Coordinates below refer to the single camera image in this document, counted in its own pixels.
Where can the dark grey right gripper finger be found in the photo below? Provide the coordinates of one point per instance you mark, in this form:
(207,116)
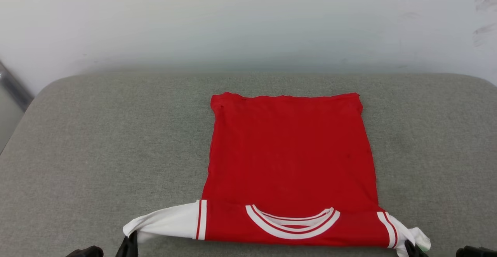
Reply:
(419,252)
(411,251)

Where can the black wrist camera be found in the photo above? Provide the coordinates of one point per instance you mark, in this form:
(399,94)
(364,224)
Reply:
(477,252)
(87,252)

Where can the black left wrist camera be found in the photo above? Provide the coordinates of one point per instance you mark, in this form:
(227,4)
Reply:
(87,252)

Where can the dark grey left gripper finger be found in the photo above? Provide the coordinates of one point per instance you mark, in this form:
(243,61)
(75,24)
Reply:
(123,250)
(133,249)

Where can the red shirt with white sleeves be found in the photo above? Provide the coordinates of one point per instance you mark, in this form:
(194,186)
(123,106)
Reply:
(291,152)

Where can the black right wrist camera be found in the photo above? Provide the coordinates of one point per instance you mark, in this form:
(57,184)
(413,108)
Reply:
(477,252)

